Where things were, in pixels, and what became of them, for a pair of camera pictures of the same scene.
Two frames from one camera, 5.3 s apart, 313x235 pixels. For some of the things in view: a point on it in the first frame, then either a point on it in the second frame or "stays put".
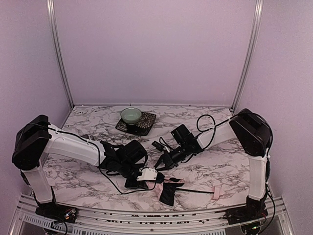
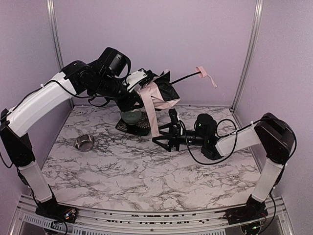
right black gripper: (167, 158) → (173, 138)
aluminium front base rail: (27, 221) stays put
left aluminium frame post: (50, 9) stays put
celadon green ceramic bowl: (131, 115) stays put
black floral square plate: (143, 128) stays put
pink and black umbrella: (165, 190) → (160, 93)
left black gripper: (133, 182) → (133, 103)
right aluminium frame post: (258, 5) stays put
